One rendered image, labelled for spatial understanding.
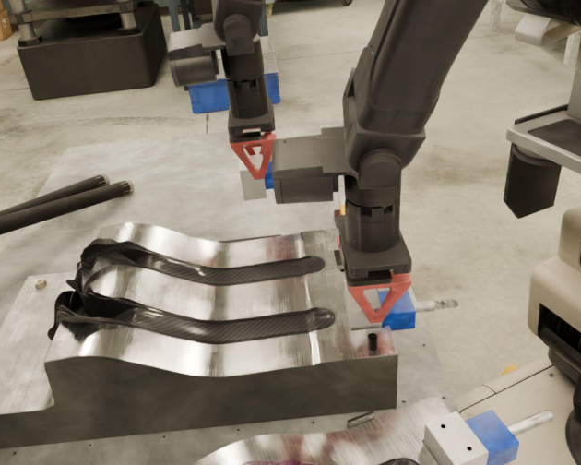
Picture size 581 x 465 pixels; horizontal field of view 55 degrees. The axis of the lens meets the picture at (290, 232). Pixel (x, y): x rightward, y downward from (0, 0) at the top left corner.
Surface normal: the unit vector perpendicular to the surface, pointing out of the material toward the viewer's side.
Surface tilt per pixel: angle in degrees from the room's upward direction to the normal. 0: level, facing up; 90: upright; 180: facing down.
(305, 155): 31
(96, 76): 90
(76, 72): 90
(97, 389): 90
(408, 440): 0
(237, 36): 113
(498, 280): 0
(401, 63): 118
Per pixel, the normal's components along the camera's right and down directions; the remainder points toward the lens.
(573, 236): -0.88, 0.41
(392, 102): 0.00, 0.76
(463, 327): -0.08, -0.83
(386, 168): 0.01, 0.90
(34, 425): 0.06, 0.55
